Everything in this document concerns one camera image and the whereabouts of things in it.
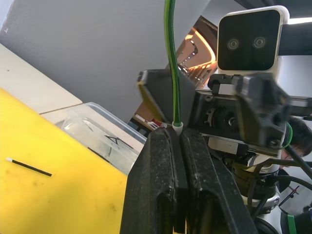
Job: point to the black matchbox with yellow side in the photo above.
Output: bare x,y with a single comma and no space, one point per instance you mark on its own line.
168,92

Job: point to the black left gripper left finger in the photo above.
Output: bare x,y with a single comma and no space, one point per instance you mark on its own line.
148,185

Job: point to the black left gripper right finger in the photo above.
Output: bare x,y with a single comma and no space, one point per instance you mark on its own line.
214,195

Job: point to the person with black hair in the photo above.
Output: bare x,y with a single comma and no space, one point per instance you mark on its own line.
302,131

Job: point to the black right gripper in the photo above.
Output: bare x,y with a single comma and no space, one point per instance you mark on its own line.
217,114

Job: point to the yellow mat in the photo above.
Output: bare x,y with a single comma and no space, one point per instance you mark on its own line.
61,190

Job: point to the clear plastic container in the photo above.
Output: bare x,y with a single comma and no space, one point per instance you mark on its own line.
102,136

